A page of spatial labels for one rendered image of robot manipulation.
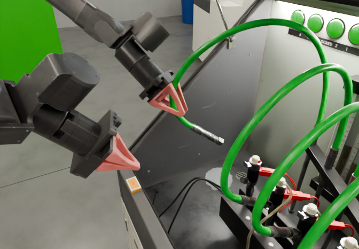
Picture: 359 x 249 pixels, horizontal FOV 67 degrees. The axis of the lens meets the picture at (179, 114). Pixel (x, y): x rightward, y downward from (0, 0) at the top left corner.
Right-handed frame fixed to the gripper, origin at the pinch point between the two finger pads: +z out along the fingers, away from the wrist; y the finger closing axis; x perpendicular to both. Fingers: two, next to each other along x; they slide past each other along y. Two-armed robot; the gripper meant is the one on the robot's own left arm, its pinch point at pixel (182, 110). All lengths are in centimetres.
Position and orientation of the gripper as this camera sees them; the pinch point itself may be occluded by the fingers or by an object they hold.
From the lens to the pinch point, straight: 63.3
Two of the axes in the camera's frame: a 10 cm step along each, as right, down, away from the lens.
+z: 6.8, 7.3, 0.6
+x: -6.9, 6.1, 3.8
